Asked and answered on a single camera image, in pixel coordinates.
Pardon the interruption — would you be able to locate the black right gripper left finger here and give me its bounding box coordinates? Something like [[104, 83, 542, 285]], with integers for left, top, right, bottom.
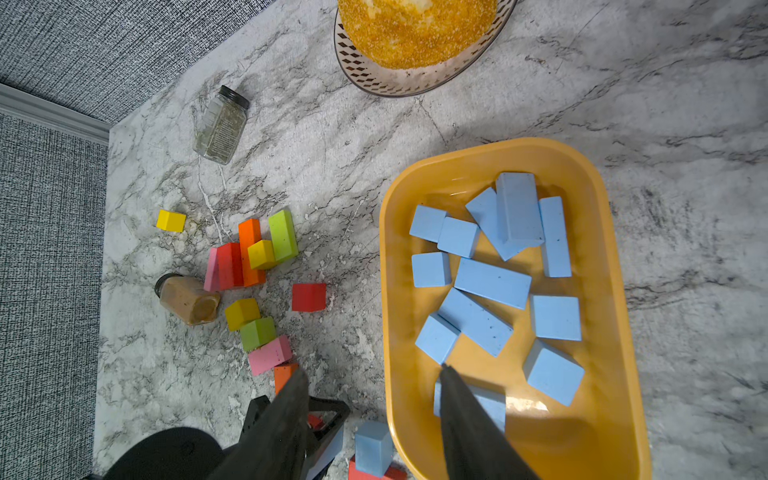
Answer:
[[209, 369, 309, 479]]

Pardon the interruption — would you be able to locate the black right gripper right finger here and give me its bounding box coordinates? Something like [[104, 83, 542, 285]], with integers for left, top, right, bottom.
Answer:
[[439, 365, 538, 479]]

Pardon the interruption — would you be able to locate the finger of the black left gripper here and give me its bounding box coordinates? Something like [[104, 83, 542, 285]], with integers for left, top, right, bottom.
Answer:
[[239, 394, 350, 479]]

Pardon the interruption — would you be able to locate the blue long block bottom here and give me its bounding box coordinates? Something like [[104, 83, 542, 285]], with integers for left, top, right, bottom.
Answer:
[[433, 380, 506, 434]]

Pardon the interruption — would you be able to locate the blue long block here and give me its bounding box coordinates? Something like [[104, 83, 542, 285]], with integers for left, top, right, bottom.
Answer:
[[539, 196, 572, 278], [433, 380, 506, 434], [496, 172, 544, 249]]

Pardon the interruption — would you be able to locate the yellow plastic tray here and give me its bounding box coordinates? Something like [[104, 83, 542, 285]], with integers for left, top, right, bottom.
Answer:
[[379, 138, 652, 479]]

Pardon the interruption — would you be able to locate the blue block picked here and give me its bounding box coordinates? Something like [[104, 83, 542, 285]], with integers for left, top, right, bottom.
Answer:
[[437, 217, 480, 258], [409, 205, 448, 243]]

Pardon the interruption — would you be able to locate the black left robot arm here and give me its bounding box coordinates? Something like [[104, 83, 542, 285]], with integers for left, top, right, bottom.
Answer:
[[102, 397, 350, 479]]

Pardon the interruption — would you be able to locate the blue cube near red block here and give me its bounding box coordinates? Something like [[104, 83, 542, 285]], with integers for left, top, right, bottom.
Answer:
[[355, 421, 394, 478]]

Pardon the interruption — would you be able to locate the red block bottom right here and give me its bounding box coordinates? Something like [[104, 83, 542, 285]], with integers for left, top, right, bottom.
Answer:
[[347, 455, 409, 480]]

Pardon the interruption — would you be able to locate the red block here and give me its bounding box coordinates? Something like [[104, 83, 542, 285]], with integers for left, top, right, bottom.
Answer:
[[217, 242, 244, 290], [347, 455, 409, 480]]

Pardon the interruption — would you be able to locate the orange block lower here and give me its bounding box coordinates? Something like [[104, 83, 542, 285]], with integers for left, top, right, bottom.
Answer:
[[273, 362, 299, 395]]

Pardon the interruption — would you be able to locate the pink long block lower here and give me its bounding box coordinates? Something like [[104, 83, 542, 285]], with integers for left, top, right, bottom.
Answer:
[[248, 335, 293, 376]]

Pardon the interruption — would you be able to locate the pink long block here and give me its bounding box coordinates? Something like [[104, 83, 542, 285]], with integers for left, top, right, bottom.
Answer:
[[248, 335, 293, 376], [204, 247, 220, 292]]

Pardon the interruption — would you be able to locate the green small block middle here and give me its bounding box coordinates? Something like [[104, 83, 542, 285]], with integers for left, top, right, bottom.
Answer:
[[239, 317, 277, 353]]

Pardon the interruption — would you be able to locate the yellow small block lower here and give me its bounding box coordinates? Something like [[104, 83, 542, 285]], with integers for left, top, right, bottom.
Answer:
[[225, 298, 261, 331]]

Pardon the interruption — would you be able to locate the yellow small block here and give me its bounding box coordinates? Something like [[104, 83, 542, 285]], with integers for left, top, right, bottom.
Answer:
[[247, 240, 279, 270], [225, 298, 261, 331]]

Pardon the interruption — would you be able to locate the small red cube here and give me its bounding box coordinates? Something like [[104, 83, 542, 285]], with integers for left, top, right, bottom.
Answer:
[[291, 283, 327, 312]]

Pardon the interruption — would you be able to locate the amber spice jar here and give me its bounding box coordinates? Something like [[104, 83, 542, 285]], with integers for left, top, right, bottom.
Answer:
[[154, 272, 221, 326]]

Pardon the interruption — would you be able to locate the pink long block upper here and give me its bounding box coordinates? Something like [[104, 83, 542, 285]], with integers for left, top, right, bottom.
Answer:
[[204, 247, 220, 292]]

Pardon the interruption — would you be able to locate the red block upper left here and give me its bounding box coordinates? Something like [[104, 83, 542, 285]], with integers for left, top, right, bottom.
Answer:
[[217, 242, 244, 290]]

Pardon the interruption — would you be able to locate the yellow small block middle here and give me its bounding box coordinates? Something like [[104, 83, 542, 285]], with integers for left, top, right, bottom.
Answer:
[[247, 240, 279, 270]]

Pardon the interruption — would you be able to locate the green long block upper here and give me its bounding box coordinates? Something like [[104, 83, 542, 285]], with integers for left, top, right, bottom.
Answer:
[[268, 209, 298, 263]]

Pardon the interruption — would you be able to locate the orange long block upper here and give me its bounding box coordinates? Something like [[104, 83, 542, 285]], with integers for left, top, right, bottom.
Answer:
[[238, 219, 266, 287]]

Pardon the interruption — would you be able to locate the yellow cube block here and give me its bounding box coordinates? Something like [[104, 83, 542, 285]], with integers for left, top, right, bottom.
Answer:
[[156, 210, 186, 233]]

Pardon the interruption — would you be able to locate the glass spice jar black lid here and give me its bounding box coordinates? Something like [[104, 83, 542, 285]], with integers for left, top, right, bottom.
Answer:
[[194, 85, 250, 165]]

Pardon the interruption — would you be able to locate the patterned bowl of yellow grains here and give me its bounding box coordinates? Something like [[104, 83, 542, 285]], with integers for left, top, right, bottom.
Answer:
[[333, 1, 516, 98]]

